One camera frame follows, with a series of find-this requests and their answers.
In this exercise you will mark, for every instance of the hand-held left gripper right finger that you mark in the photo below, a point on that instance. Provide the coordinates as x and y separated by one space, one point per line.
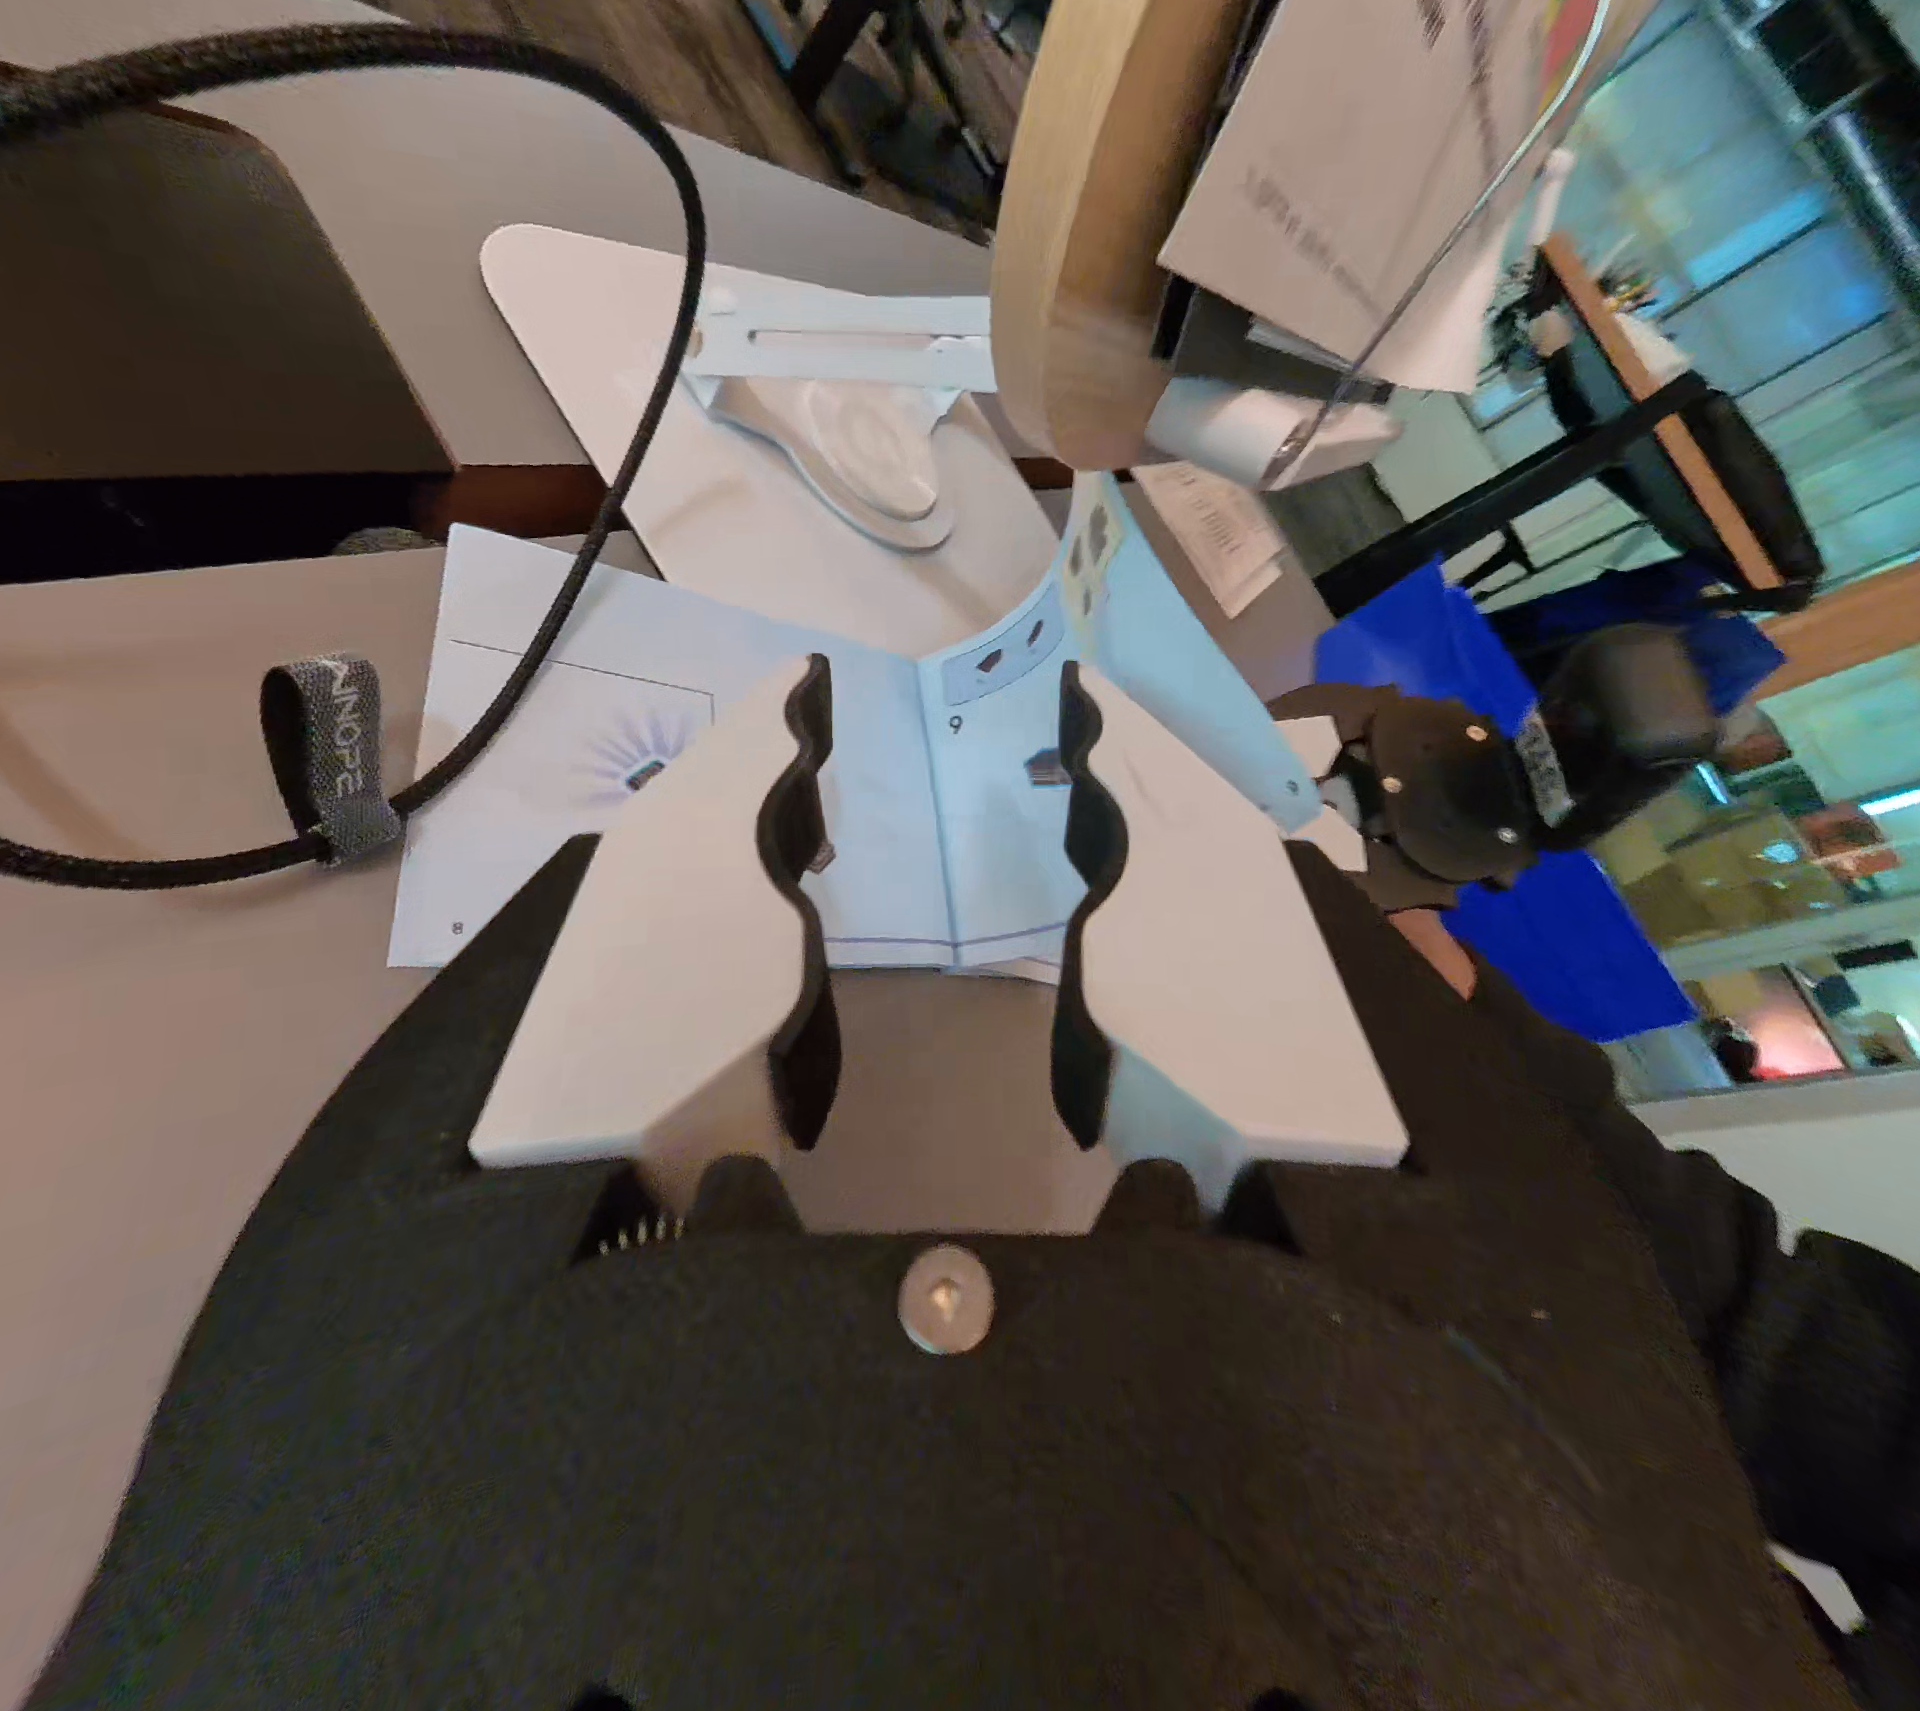
1231 977

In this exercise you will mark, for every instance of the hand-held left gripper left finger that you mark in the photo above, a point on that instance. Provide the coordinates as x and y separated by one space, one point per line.
661 933

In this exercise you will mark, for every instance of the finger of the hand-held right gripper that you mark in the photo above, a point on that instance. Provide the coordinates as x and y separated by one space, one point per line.
1321 775

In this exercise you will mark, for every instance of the lego instruction booklet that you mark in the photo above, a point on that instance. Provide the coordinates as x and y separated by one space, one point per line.
901 827

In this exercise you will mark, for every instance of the blue cloth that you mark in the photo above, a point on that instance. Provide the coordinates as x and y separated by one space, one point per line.
1544 963

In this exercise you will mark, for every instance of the small white paper slip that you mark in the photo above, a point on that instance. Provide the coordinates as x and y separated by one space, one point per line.
1214 535

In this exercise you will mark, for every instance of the black bag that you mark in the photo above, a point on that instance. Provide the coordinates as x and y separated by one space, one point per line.
1724 497

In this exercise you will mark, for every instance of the wooden desk with black legs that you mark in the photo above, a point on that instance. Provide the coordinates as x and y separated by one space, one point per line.
1598 301

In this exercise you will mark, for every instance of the person's black clothing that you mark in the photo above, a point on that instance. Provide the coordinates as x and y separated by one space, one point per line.
1830 1366

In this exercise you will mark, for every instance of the round wooden board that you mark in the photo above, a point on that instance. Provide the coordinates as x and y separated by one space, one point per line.
1110 91

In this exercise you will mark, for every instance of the printed paper sheet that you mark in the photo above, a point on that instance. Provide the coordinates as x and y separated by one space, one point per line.
1394 61

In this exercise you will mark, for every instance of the dark rounded panel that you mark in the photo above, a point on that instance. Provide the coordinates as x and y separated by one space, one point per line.
181 301

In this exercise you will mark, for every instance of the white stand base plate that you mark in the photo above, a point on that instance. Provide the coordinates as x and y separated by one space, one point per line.
601 301

